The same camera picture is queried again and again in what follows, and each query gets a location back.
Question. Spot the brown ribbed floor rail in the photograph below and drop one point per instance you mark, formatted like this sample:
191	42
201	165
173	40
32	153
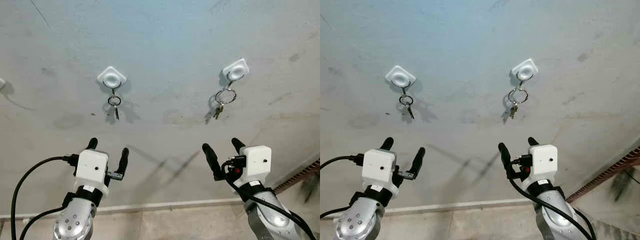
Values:
300	176
605	172

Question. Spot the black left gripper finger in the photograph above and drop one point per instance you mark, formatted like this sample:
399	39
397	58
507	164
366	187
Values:
387	143
92	144
123	161
419	160

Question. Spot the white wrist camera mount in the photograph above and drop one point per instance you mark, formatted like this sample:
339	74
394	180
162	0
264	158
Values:
544	160
378	167
91	165
257	160

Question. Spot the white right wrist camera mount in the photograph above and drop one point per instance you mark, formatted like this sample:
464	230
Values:
544	160
257	160

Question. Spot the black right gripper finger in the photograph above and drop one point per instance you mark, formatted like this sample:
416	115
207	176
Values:
211	157
533	142
238	145
505	156

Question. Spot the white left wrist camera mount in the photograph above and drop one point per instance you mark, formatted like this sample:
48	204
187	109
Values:
378	167
91	165

